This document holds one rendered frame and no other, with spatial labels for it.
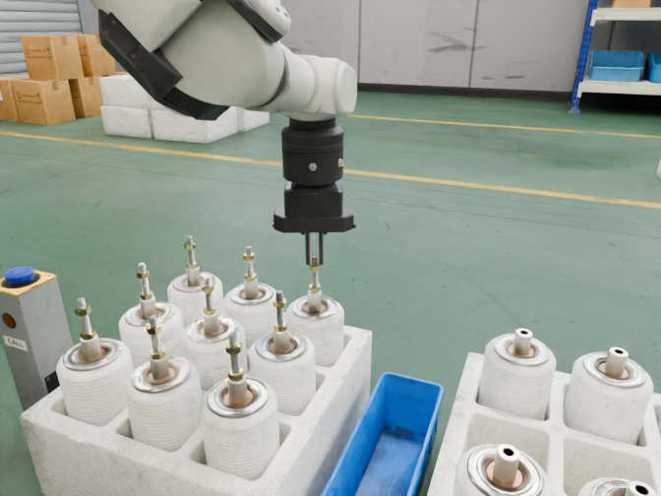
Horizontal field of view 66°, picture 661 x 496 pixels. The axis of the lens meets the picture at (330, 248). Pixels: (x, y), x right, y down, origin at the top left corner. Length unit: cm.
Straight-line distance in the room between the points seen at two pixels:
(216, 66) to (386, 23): 536
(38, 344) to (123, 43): 58
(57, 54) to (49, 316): 361
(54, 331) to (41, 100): 350
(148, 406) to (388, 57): 532
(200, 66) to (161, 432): 46
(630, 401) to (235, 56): 62
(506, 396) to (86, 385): 57
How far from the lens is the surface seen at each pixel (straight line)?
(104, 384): 77
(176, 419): 72
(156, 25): 44
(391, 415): 97
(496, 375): 77
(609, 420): 79
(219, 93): 48
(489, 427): 79
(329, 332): 81
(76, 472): 84
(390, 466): 93
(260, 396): 66
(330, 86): 64
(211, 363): 78
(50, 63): 444
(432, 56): 568
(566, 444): 79
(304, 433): 72
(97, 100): 465
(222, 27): 46
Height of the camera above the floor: 68
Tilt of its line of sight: 24 degrees down
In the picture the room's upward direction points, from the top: straight up
